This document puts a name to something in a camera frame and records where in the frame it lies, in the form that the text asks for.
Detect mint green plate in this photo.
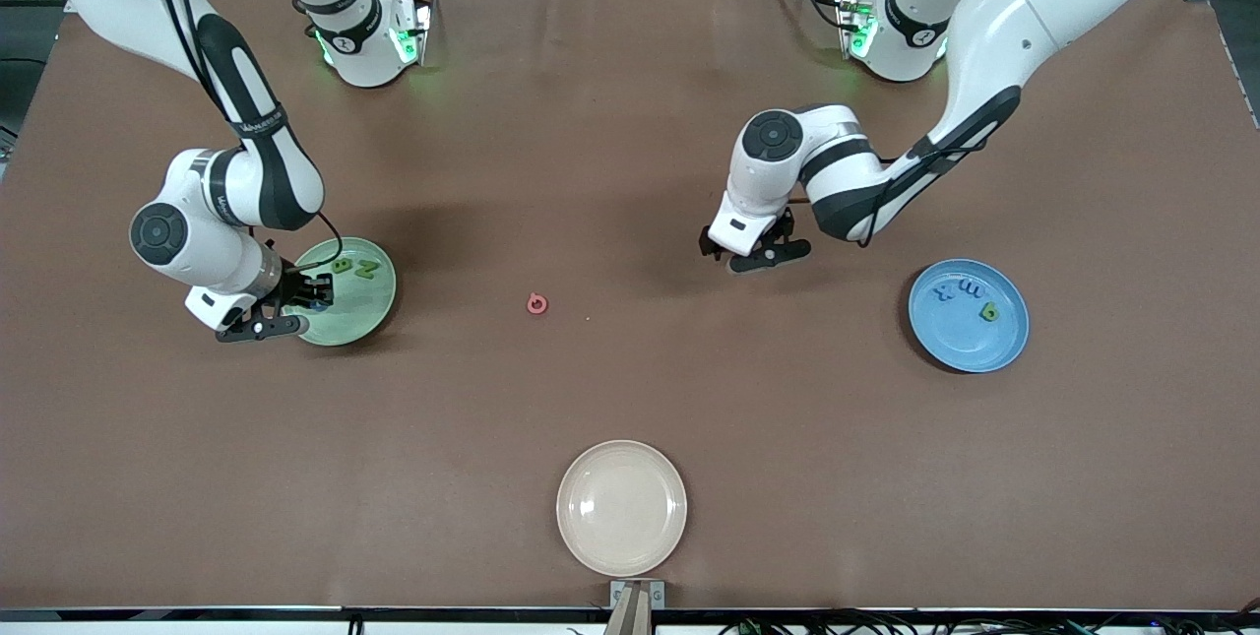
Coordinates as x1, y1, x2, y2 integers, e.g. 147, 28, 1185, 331
293, 237, 398, 348

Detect brown table cover sheet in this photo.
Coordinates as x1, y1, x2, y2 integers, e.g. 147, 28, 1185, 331
0, 0, 1260, 611

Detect blue plate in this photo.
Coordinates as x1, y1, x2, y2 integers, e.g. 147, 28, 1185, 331
908, 259, 1030, 374

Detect beige plate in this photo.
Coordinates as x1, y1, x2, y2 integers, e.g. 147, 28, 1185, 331
556, 440, 688, 578

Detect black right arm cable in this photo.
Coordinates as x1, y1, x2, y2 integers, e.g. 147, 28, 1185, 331
148, 0, 346, 272

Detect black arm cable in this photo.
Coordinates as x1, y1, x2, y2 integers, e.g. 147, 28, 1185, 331
148, 0, 346, 272
856, 138, 990, 250

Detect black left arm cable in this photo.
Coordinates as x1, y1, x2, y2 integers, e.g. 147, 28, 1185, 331
856, 138, 990, 250

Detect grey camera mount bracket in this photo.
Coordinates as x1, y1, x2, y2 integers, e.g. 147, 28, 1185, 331
609, 580, 666, 635

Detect tangled black cables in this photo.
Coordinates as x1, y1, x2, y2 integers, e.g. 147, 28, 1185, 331
719, 610, 1260, 635

